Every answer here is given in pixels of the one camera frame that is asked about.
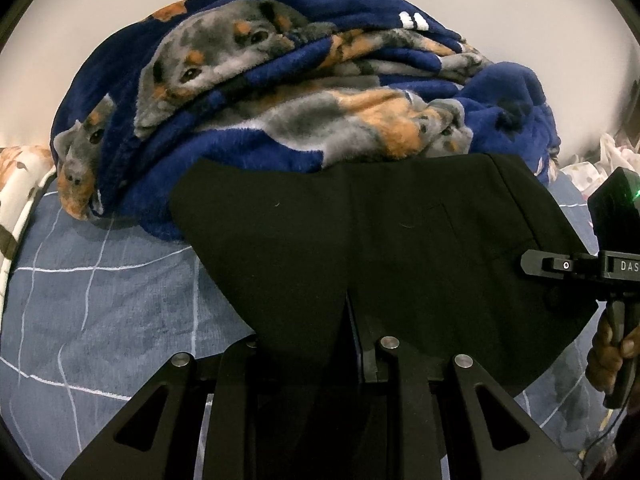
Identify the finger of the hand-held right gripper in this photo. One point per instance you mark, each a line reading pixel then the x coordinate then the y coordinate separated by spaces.
pixel 555 264

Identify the blue dog-print fleece blanket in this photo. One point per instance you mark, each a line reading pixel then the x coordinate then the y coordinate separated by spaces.
pixel 320 110

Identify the white pink patterned cloth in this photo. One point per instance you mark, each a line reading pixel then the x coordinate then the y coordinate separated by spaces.
pixel 590 175

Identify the blue grid-pattern bedsheet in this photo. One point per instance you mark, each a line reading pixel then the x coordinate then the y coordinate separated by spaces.
pixel 125 285

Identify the person's right hand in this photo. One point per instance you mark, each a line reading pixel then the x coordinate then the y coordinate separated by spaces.
pixel 600 355

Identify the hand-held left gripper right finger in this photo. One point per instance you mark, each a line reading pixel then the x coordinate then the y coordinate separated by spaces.
pixel 372 360

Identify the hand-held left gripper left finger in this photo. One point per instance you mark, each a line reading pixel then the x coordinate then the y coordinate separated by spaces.
pixel 235 375

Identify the white orange floral pillow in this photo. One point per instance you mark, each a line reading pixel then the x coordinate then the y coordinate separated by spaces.
pixel 20 185

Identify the black pants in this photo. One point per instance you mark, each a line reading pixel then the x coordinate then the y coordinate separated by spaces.
pixel 375 240

